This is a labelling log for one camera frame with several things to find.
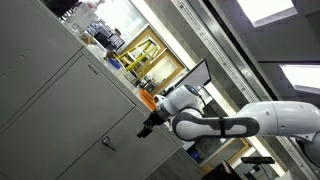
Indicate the black camera bar on tripod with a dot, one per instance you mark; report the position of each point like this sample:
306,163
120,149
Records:
258,160

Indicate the blue plastic container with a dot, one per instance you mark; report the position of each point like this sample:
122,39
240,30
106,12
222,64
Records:
114,64

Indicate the dark electronics rack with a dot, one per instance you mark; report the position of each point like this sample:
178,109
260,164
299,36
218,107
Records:
106,38

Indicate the wooden framed glass door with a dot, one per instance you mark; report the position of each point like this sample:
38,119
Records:
166,70
233,150

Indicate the black office chair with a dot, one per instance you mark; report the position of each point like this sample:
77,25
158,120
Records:
221,173

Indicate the chrome faucet spout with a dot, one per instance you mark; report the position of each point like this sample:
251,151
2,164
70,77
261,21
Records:
107,142

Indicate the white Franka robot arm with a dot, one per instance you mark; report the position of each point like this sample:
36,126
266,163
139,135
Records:
283,116

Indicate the silver ceiling rail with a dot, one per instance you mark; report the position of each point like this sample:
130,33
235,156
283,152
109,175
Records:
216,46

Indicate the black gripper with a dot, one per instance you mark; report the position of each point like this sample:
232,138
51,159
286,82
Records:
156,119

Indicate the black computer monitor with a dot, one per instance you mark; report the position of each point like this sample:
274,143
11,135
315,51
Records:
196,76

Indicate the clear plastic box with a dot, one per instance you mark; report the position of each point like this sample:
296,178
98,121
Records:
81,16

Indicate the blue bin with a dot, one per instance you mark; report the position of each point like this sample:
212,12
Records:
196,156

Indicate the black case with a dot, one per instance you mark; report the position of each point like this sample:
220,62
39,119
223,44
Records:
60,6

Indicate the rectangular ceiling light panel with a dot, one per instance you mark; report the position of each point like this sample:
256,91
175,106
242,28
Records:
303,76
266,10

